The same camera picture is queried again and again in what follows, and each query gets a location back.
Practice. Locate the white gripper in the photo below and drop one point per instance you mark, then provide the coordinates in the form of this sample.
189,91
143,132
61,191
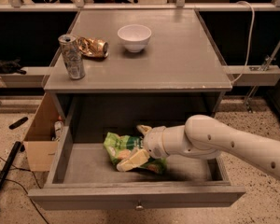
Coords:
153,144

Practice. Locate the green rice chip bag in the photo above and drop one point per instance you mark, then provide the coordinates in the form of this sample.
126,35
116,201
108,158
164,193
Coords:
120,147

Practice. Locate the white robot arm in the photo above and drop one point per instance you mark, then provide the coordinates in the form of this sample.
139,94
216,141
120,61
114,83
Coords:
203,137

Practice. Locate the round metal drawer knob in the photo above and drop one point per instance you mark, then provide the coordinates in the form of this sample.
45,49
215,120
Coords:
139,207

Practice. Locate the open grey top drawer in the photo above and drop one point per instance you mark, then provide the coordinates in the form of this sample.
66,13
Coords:
83,177

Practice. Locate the black bag on shelf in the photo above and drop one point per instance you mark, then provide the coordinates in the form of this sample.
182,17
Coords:
11,67

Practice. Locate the bottle in cardboard box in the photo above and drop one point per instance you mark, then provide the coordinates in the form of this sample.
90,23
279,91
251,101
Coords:
58,128

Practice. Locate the cardboard box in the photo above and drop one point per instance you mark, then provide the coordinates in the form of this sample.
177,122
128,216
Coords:
39,142

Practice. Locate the white bowl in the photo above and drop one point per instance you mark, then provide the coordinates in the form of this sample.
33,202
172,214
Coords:
134,37

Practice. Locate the crushed gold can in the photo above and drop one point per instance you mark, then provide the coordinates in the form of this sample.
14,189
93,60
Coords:
92,47

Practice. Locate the small black object on floor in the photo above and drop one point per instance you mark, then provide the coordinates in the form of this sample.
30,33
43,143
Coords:
17,123

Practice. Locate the upright silver drink can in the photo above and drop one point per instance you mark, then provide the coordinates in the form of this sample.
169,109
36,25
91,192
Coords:
71,56

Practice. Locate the black pole on floor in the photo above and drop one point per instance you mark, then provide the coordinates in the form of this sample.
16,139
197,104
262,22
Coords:
8,162

